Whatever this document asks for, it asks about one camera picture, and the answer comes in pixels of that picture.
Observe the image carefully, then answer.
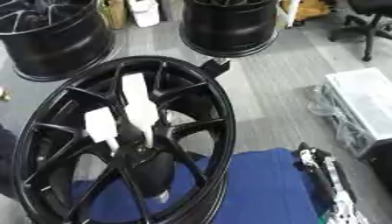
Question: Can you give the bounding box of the yellow bag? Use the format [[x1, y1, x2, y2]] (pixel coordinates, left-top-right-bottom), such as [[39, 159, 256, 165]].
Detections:
[[278, 0, 334, 28]]

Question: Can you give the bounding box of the tan cardboard box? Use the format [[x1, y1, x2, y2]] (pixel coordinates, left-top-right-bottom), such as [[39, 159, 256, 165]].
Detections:
[[98, 0, 129, 31]]

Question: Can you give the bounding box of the black stand bracket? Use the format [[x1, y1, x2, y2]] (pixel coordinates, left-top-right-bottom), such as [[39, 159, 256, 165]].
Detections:
[[199, 57, 232, 79]]

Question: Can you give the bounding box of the black cabinet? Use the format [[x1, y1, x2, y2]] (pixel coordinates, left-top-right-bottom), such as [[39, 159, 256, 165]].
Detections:
[[356, 139, 392, 202]]

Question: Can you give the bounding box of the small white pin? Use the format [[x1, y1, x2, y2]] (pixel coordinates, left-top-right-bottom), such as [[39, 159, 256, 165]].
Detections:
[[82, 107, 123, 157]]

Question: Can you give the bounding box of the black spoked wheel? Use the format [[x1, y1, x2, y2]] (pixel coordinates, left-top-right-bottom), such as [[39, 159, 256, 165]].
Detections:
[[10, 55, 238, 224]]

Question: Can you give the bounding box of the small brass object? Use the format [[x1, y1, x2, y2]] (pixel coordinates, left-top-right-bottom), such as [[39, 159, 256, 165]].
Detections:
[[0, 87, 12, 102]]

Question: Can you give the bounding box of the black office chair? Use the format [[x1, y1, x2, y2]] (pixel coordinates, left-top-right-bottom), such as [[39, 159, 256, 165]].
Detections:
[[327, 0, 392, 62]]

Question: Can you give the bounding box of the black wheel rim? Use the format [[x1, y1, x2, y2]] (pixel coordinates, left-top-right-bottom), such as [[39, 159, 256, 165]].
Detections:
[[178, 0, 282, 59], [0, 0, 118, 83]]

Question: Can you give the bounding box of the white container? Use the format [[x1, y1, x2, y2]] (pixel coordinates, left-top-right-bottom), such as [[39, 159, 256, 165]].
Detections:
[[125, 0, 163, 28]]

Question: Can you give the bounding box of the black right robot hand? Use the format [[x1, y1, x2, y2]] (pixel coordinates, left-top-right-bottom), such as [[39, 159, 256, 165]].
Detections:
[[292, 142, 361, 212]]

